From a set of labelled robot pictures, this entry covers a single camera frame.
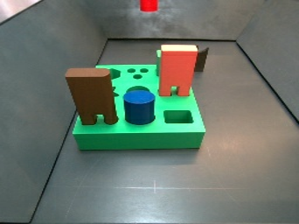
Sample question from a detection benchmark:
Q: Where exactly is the salmon arch block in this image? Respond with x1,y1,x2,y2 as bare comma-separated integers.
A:
159,45,198,96

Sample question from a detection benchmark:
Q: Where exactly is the brown arch block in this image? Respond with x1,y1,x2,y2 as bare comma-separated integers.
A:
66,68,118,125

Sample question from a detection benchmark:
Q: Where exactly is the dark brown block behind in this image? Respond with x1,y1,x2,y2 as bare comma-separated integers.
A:
194,48,210,72

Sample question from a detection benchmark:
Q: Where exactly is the green shape sorter board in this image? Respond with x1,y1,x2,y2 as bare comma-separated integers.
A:
73,65,206,150

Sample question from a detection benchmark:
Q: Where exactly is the small green block behind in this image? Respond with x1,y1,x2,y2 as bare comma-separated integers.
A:
157,50,162,76

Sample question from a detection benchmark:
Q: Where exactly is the red cylinder peg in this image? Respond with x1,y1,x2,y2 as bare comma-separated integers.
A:
141,0,159,12

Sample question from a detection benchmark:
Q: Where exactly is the blue cylinder peg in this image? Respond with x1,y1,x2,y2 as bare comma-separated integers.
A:
125,90,155,125

